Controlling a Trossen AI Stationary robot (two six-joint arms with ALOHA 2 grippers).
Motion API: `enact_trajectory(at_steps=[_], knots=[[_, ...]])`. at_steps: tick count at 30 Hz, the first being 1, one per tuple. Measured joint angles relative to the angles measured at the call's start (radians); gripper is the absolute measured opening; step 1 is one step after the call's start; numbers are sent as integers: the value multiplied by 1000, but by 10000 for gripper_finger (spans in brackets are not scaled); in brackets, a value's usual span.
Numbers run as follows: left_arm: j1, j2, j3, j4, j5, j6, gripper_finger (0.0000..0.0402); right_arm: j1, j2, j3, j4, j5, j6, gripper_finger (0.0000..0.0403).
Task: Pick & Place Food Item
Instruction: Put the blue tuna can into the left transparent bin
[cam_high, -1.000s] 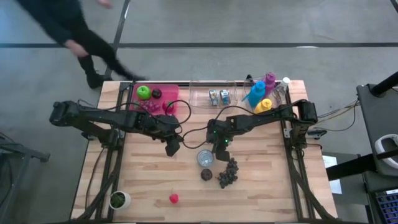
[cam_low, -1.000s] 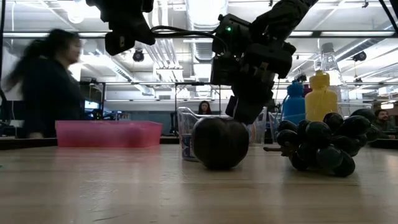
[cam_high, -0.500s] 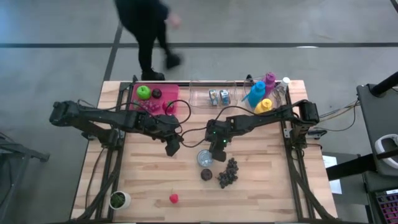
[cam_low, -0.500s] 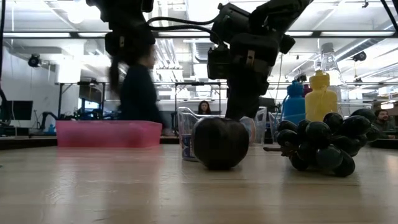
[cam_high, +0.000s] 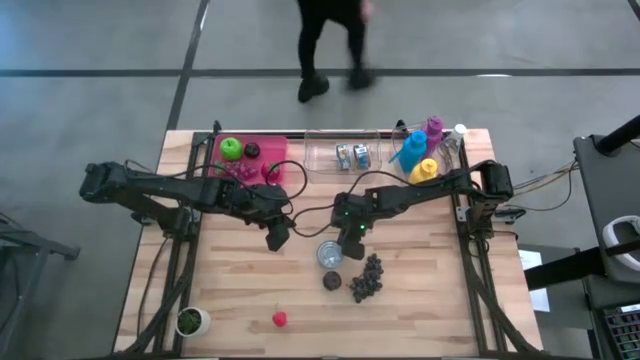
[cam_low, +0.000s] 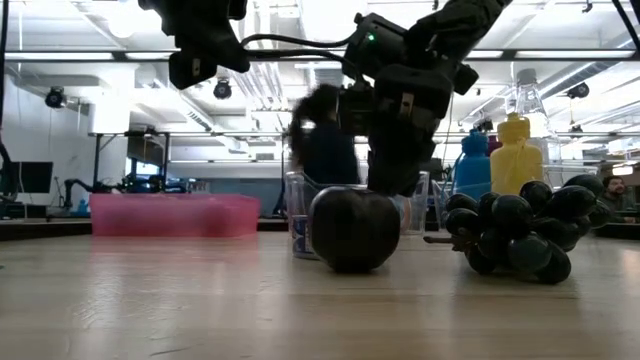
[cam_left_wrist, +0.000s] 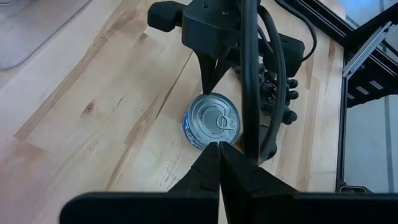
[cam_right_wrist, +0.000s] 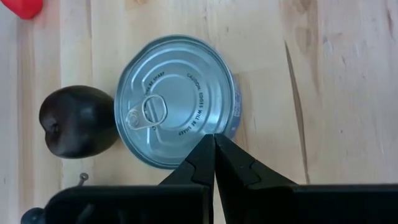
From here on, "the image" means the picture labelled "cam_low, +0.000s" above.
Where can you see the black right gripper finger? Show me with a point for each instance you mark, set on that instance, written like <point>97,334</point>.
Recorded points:
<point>392,160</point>
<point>429,145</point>

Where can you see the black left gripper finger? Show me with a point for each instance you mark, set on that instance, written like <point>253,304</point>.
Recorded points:
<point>232,55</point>
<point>192,70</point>

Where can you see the blue plastic squeeze bottle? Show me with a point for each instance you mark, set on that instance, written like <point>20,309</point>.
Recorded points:
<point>472,165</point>

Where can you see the yellow plastic squeeze bottle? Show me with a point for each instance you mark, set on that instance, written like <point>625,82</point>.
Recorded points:
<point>517,160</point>

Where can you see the clear bottle with white cap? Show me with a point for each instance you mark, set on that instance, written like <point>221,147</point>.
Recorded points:
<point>532,105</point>

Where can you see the black toy grape bunch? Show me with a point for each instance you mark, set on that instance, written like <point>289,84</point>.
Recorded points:
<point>520,235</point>

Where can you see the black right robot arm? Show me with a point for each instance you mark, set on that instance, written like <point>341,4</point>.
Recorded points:
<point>450,25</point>

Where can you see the black background robot arm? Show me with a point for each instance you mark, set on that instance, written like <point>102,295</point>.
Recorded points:
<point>85,186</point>

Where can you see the person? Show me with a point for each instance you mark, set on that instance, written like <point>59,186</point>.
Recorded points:
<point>325,155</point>
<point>617,195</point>

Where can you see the dark toy plum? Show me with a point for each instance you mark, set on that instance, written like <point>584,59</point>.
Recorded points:
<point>352,230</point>

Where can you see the pink plastic bin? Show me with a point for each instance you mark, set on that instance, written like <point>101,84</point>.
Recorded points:
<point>175,215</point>

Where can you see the black computer monitor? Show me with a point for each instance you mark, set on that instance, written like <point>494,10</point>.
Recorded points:
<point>32,177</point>

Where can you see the black background table frame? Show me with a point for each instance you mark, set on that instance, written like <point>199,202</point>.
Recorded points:
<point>165,150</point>

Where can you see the black aluminium rig frame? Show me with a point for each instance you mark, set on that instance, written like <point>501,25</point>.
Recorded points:
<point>100,55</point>

